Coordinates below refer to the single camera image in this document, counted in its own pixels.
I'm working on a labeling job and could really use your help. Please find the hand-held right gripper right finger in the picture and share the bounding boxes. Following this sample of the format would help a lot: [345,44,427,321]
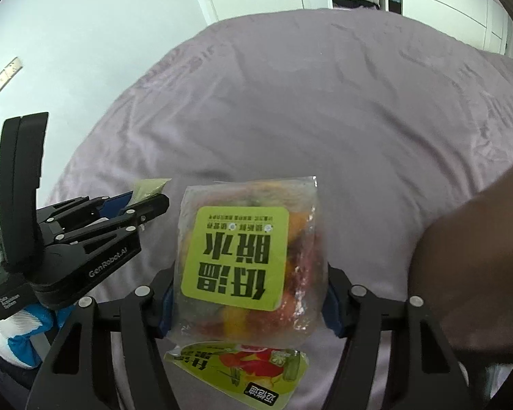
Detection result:
[320,265,475,410]

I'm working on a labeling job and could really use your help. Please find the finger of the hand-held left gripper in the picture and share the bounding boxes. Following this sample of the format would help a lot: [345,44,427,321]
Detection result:
[46,195,170,268]
[36,191,134,225]

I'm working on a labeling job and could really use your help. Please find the person's bare leg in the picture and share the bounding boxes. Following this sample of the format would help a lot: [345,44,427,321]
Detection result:
[408,149,513,381]

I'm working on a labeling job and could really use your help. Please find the clear dried fruit packet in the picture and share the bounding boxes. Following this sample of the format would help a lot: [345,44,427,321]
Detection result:
[171,175,330,347]

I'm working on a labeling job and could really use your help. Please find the white wall switch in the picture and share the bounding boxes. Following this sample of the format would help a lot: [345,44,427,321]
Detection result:
[0,57,24,92]

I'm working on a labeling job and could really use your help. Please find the green printed snack packet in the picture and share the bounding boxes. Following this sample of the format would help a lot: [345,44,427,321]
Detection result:
[165,341,311,410]

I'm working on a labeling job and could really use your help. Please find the purple bed blanket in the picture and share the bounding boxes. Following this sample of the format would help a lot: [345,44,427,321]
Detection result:
[47,6,513,410]

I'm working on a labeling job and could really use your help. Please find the small pale green packet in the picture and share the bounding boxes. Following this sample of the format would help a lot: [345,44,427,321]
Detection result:
[130,177,172,206]

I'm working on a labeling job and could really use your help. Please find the white wardrobe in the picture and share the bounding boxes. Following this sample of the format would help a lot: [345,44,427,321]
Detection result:
[325,0,513,59]

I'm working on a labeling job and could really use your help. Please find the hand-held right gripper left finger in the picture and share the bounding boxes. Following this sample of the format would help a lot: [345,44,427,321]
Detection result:
[26,265,180,410]

